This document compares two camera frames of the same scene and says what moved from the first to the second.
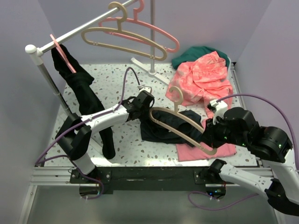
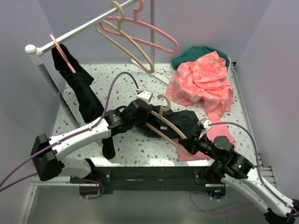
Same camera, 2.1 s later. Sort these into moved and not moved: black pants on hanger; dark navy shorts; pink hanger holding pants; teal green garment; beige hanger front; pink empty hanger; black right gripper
Moved: dark navy shorts; black right gripper; beige hanger front
Not moved: black pants on hanger; pink hanger holding pants; teal green garment; pink empty hanger
